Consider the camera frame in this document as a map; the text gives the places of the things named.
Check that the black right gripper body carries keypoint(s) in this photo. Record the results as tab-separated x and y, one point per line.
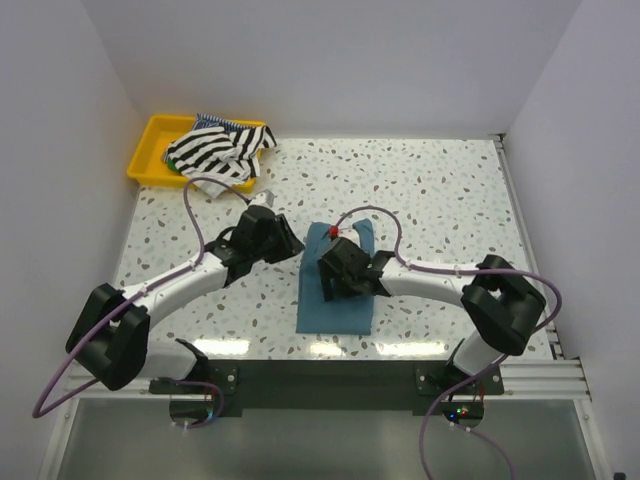
343	281

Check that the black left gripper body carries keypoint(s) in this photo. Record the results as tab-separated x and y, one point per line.
279	244

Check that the blue ribbed tank top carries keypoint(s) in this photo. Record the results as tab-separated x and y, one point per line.
315	315

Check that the black white striped tank top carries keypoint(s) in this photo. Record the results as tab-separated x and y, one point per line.
228	158

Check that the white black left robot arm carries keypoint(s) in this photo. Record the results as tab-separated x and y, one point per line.
111	338

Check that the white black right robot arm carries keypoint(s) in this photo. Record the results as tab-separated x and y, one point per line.
503	306

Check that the blue white striped tank top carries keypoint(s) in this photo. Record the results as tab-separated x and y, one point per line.
204	121

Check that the green garment in tray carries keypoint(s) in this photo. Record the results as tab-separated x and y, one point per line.
168	161

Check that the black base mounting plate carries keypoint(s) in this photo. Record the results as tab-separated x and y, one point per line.
373	385

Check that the yellow plastic tray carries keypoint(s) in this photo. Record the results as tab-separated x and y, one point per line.
148	169

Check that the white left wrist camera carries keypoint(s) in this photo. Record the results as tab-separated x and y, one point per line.
264	199

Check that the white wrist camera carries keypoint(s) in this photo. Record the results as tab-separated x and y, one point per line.
349	233
264	199

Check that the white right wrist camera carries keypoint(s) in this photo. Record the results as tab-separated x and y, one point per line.
349	233

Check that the aluminium frame rail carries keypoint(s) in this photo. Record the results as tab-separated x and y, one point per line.
520	380

